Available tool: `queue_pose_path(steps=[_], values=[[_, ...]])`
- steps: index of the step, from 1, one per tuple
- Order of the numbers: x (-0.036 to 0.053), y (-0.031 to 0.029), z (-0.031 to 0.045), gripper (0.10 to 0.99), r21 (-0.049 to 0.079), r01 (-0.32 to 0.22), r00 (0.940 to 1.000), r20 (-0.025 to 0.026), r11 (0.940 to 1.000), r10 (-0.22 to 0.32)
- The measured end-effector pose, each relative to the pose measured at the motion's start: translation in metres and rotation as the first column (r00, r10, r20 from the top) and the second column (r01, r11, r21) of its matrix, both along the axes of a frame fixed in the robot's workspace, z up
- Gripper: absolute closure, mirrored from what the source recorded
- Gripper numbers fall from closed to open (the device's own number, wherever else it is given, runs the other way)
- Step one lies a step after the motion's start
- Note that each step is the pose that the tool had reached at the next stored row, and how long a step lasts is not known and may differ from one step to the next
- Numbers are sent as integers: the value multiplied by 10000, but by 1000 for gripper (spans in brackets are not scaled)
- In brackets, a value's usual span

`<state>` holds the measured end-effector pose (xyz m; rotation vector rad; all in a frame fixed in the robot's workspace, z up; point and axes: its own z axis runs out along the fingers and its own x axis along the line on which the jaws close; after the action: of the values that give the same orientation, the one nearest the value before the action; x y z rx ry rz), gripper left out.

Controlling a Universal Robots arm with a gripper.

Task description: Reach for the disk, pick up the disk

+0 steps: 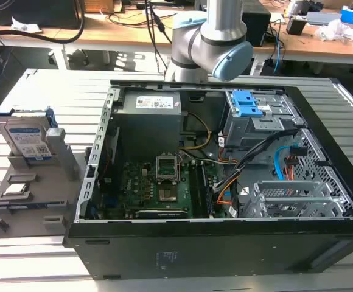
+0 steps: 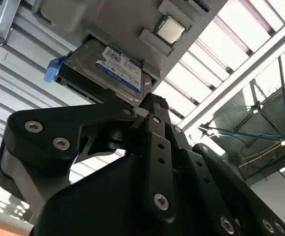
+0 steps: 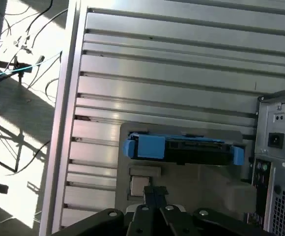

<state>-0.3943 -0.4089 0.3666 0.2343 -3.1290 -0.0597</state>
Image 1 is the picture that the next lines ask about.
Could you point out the hard disk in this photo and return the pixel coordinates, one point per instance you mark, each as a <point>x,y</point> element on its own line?
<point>24,134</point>

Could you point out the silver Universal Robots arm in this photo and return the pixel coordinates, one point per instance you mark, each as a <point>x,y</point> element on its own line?
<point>216,30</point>

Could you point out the grey power supply unit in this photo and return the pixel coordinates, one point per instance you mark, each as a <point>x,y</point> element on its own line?
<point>147,124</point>

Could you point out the bronze chipset heat sink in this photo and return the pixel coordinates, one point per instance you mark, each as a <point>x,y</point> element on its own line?
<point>167,194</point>

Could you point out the green motherboard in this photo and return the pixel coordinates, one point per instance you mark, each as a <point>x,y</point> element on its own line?
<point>137,182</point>

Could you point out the black RAM stick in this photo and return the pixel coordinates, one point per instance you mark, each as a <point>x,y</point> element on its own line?
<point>207,196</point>

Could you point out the black graphics card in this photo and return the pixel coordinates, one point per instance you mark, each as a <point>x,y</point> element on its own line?
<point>159,214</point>

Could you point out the grey metal drive cage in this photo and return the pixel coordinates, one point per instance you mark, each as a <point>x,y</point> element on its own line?
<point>249,130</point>

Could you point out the blue plastic drive latch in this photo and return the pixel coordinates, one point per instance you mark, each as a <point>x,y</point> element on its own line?
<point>246,105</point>

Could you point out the black open PC case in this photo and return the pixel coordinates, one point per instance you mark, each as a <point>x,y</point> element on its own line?
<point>194,252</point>

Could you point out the long wooden desk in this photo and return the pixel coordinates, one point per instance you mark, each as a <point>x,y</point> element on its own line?
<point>112,33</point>

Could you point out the grey parts rack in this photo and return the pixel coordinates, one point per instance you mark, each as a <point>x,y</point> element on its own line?
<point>51,182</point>

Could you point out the black speaker box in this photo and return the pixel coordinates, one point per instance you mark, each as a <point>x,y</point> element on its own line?
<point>257,24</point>

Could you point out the silver CPU chip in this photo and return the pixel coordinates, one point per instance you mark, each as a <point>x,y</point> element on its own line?
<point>16,189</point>

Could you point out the dark RAM stick with label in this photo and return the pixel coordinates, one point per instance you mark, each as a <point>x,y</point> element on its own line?
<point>21,207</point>

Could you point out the small black container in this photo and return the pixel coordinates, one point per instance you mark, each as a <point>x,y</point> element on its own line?
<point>295,26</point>

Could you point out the wooden desk with clutter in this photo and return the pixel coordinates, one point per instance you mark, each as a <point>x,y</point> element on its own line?
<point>316,45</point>

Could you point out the grey flat box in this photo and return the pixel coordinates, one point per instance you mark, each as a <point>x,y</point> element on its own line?
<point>322,18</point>

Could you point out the crumpled white paper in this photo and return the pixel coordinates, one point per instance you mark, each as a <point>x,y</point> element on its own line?
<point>24,25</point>

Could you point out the large black box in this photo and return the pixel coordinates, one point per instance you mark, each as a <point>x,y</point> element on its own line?
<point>33,13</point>

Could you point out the crumpled clear plastic wrap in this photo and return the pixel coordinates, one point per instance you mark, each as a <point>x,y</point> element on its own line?
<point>334,30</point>

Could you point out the metal disk bay bracket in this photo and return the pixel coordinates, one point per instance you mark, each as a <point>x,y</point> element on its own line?
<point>289,185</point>

